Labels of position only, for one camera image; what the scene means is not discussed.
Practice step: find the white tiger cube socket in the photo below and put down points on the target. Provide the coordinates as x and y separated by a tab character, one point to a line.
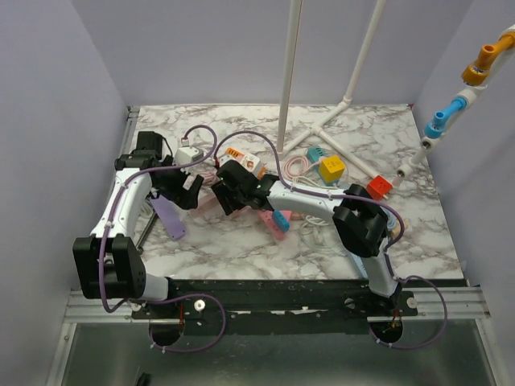
254	165

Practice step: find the pink long power strip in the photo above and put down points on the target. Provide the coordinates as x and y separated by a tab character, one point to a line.
205	205

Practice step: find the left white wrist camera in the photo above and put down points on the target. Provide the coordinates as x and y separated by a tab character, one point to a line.
187	154

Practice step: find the beige cube socket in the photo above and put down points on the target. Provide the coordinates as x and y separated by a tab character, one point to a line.
397	229

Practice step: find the orange white cube socket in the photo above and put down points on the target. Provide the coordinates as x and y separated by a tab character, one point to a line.
236	154

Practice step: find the yellow cube socket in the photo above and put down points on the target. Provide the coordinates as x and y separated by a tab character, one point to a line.
331	169

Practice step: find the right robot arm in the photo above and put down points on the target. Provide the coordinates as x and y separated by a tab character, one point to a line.
359	220

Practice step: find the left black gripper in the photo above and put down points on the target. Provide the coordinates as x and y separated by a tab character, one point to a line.
187	199

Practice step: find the purple power strip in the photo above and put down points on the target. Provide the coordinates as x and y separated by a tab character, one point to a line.
169	217

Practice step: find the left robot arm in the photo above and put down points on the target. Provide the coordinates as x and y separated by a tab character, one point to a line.
108	263

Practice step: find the red cube socket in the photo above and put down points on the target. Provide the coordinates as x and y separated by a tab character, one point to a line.
379	187

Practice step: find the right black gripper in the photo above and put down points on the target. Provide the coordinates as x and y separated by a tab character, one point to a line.
224	199

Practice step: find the teal plug adapter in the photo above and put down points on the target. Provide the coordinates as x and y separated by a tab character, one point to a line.
314	154

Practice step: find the blue small plug adapter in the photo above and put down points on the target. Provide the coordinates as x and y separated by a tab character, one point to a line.
281	222

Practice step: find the green handle screwdriver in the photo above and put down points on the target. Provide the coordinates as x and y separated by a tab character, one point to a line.
146	232

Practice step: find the white PVC pipe stand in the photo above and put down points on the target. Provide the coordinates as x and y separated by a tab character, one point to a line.
337	53

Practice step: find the pink triangular socket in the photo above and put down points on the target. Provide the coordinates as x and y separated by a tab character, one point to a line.
266	217

